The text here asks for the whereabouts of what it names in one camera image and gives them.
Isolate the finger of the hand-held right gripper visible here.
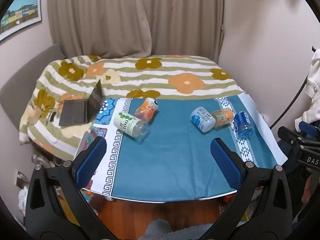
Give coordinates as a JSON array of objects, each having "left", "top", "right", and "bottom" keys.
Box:
[{"left": 277, "top": 121, "right": 320, "bottom": 147}]

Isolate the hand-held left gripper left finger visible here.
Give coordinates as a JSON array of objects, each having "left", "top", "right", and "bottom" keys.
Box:
[{"left": 25, "top": 136, "right": 113, "bottom": 233}]

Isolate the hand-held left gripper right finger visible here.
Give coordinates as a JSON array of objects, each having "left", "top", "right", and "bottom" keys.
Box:
[{"left": 210, "top": 137, "right": 293, "bottom": 233}]

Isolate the small orange label cup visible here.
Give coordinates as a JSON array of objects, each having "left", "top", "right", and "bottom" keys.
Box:
[{"left": 211, "top": 107, "right": 234, "bottom": 128}]

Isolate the white cup with blue label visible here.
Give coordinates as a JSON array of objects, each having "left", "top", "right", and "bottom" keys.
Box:
[{"left": 190, "top": 107, "right": 216, "bottom": 133}]

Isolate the green-white label plastic bottle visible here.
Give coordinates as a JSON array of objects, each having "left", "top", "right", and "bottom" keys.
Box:
[{"left": 114, "top": 112, "right": 148, "bottom": 144}]

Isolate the orange print clear cup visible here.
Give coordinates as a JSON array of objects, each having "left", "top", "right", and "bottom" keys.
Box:
[{"left": 135, "top": 97, "right": 159, "bottom": 124}]

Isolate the person's right hand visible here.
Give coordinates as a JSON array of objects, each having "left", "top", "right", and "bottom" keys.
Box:
[{"left": 301, "top": 171, "right": 314, "bottom": 203}]

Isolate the white cloth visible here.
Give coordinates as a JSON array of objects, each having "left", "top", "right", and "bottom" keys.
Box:
[{"left": 294, "top": 52, "right": 320, "bottom": 131}]

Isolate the blue patterned tablecloth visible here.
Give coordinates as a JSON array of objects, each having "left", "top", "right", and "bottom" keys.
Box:
[{"left": 75, "top": 96, "right": 288, "bottom": 203}]

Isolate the dark grey laptop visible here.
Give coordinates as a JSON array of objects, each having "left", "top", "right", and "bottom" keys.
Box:
[{"left": 58, "top": 79, "right": 104, "bottom": 127}]

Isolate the grey fluffy cloth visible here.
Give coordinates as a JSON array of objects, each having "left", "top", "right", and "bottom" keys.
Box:
[{"left": 139, "top": 219, "right": 215, "bottom": 240}]

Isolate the floral striped blanket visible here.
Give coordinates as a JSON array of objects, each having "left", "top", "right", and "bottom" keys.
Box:
[{"left": 19, "top": 54, "right": 247, "bottom": 161}]

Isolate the grey padded headboard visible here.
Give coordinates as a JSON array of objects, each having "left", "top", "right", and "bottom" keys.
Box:
[{"left": 0, "top": 42, "right": 66, "bottom": 140}]

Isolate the beige curtain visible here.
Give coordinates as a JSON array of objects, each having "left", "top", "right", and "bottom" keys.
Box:
[{"left": 46, "top": 0, "right": 225, "bottom": 63}]

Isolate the black cable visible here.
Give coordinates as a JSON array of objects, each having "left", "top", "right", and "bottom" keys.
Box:
[{"left": 267, "top": 46, "right": 320, "bottom": 129}]

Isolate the framed wall poster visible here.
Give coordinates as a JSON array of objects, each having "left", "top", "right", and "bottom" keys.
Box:
[{"left": 0, "top": 0, "right": 42, "bottom": 42}]

